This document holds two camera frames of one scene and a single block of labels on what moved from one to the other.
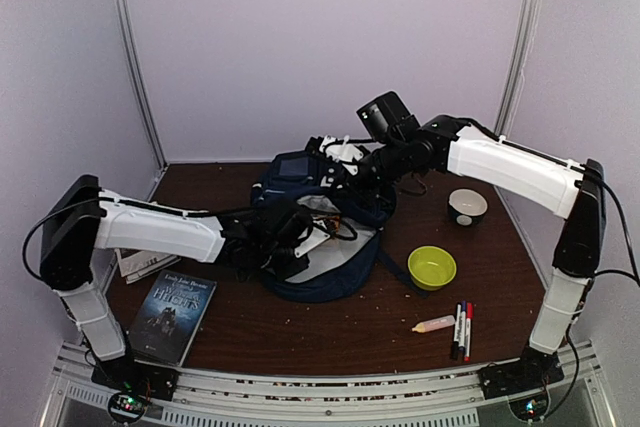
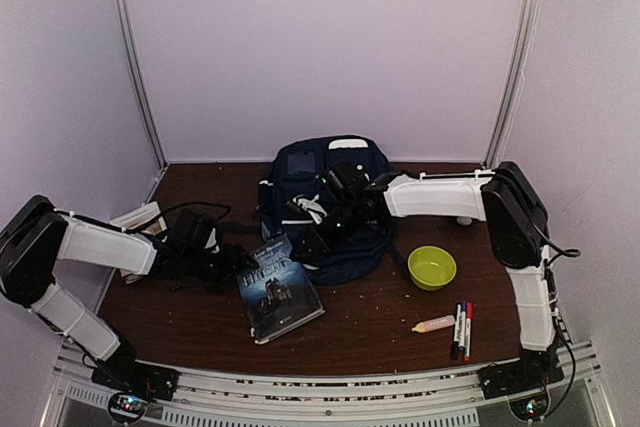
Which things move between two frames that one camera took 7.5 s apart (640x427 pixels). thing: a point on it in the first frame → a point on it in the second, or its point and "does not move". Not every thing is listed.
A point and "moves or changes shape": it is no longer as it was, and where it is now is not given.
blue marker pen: [461, 347] does not move
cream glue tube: [435, 323] does not move
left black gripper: [285, 273] → [235, 265]
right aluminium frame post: [521, 43] does not move
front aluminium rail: [371, 396] does not move
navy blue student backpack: [343, 246] moves or changes shape
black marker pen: [455, 352] does not move
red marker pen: [468, 331] does not move
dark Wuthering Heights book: [169, 318] → [276, 298]
